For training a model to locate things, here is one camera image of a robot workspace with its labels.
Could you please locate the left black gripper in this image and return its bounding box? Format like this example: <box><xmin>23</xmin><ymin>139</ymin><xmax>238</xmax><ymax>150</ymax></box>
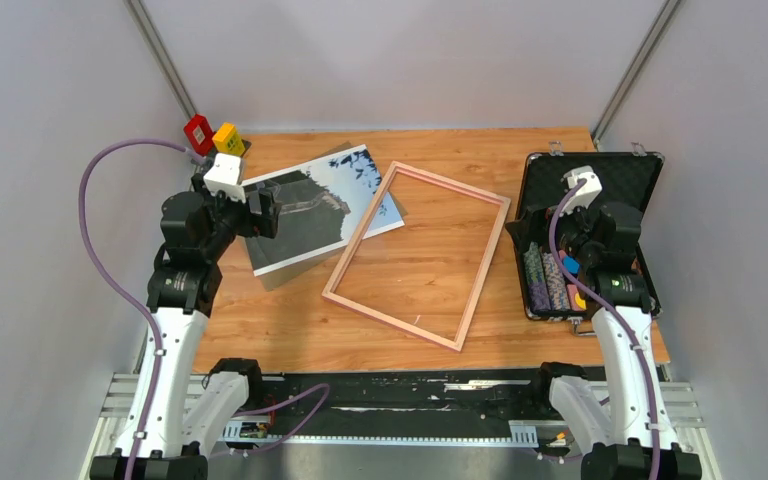
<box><xmin>190</xmin><ymin>173</ymin><xmax>280</xmax><ymax>260</ymax></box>

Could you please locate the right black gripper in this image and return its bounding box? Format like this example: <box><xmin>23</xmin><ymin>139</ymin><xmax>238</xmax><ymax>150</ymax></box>
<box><xmin>504</xmin><ymin>193</ymin><xmax>598</xmax><ymax>265</ymax></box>

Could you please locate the Great Wall photo print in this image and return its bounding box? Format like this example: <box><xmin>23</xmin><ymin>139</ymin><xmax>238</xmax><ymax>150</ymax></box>
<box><xmin>241</xmin><ymin>145</ymin><xmax>406</xmax><ymax>278</ymax></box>

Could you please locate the wooden picture frame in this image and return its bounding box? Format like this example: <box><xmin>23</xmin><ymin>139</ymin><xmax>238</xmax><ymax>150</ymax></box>
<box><xmin>322</xmin><ymin>162</ymin><xmax>513</xmax><ymax>353</ymax></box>

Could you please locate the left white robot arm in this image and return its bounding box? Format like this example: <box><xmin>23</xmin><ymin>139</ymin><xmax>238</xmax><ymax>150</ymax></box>
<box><xmin>89</xmin><ymin>190</ymin><xmax>281</xmax><ymax>479</ymax></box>

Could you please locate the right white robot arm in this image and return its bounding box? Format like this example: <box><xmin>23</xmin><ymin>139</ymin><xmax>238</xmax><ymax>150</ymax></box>
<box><xmin>506</xmin><ymin>202</ymin><xmax>703</xmax><ymax>479</ymax></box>

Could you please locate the blue round chip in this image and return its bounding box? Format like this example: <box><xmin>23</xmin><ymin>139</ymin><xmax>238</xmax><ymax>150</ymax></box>
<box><xmin>562</xmin><ymin>256</ymin><xmax>580</xmax><ymax>276</ymax></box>

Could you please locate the yellow small box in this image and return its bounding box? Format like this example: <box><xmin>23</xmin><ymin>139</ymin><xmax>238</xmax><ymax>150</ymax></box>
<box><xmin>212</xmin><ymin>122</ymin><xmax>247</xmax><ymax>157</ymax></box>

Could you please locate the yellow round chip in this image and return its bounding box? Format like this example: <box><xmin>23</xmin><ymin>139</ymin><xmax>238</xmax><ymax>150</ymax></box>
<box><xmin>570</xmin><ymin>292</ymin><xmax>586</xmax><ymax>311</ymax></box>

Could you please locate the red small box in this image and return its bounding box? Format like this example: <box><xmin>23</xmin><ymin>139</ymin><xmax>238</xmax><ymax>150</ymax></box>
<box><xmin>183</xmin><ymin>114</ymin><xmax>214</xmax><ymax>156</ymax></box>

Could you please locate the black poker chip case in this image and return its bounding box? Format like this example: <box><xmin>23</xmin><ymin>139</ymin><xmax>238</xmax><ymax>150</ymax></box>
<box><xmin>505</xmin><ymin>146</ymin><xmax>665</xmax><ymax>325</ymax></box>

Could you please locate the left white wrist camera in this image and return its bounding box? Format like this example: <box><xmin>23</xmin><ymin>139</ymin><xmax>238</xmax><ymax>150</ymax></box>
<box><xmin>203</xmin><ymin>153</ymin><xmax>246</xmax><ymax>203</ymax></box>

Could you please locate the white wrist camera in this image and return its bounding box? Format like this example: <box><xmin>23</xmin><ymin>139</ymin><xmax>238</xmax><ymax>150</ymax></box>
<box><xmin>561</xmin><ymin>166</ymin><xmax>603</xmax><ymax>215</ymax></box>
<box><xmin>203</xmin><ymin>153</ymin><xmax>246</xmax><ymax>203</ymax></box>

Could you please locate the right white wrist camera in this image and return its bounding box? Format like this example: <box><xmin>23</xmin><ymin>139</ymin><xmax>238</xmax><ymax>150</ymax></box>
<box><xmin>561</xmin><ymin>166</ymin><xmax>603</xmax><ymax>215</ymax></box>

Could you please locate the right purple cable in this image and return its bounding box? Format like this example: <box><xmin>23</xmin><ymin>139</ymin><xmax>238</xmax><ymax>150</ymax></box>
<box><xmin>547</xmin><ymin>177</ymin><xmax>662</xmax><ymax>480</ymax></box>

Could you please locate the purple cable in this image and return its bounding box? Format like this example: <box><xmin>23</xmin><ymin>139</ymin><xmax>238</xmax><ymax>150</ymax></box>
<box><xmin>77</xmin><ymin>138</ymin><xmax>206</xmax><ymax>480</ymax></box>
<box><xmin>547</xmin><ymin>177</ymin><xmax>662</xmax><ymax>480</ymax></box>

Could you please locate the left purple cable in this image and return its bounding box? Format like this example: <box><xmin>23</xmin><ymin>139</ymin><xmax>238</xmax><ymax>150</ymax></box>
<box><xmin>77</xmin><ymin>138</ymin><xmax>206</xmax><ymax>480</ymax></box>

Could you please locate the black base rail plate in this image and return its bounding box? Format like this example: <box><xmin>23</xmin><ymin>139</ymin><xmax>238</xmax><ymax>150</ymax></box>
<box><xmin>242</xmin><ymin>367</ymin><xmax>564</xmax><ymax>438</ymax></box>

